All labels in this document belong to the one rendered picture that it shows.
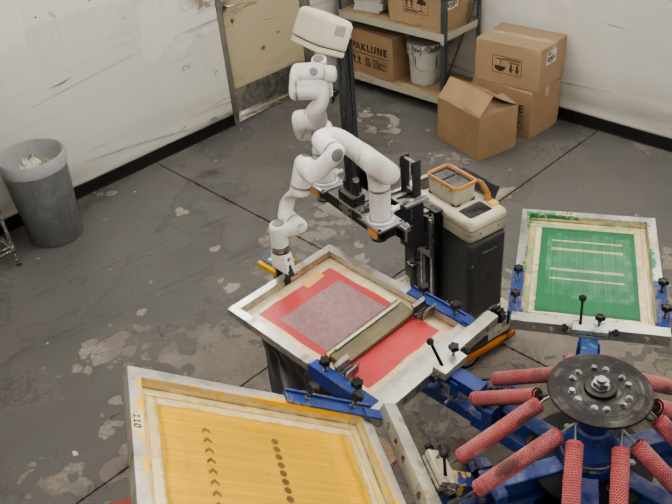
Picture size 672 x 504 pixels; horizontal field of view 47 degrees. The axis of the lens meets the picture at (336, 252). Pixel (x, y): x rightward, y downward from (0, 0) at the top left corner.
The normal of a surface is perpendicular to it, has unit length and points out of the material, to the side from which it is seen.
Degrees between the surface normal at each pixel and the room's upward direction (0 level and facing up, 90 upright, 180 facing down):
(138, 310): 0
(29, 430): 0
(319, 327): 2
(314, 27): 64
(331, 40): 90
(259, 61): 90
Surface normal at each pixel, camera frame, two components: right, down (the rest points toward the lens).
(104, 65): 0.71, 0.37
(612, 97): -0.70, 0.46
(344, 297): -0.05, -0.80
